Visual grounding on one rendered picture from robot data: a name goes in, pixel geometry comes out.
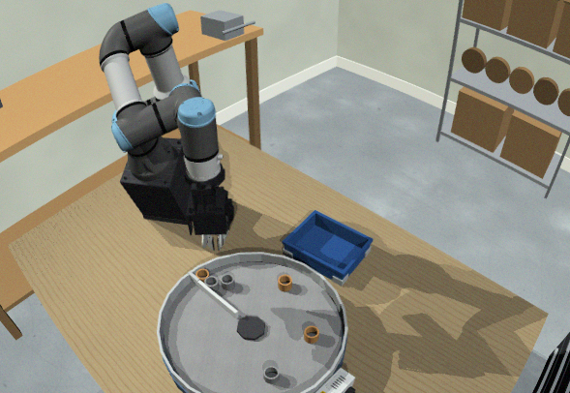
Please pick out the blue crate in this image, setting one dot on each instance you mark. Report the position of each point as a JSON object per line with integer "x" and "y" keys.
{"x": 327, "y": 242}

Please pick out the grey metal sleeve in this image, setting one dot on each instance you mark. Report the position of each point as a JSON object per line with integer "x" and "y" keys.
{"x": 271, "y": 369}
{"x": 212, "y": 280}
{"x": 227, "y": 278}

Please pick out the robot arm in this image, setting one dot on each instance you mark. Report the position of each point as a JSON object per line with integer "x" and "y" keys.
{"x": 138, "y": 122}

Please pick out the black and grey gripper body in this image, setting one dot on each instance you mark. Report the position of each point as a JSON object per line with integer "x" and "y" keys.
{"x": 207, "y": 219}

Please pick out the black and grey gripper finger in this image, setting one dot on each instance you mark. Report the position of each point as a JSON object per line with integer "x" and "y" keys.
{"x": 229, "y": 217}
{"x": 207, "y": 239}

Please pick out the bronze bushing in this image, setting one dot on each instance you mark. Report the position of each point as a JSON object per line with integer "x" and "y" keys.
{"x": 311, "y": 329}
{"x": 202, "y": 273}
{"x": 285, "y": 279}

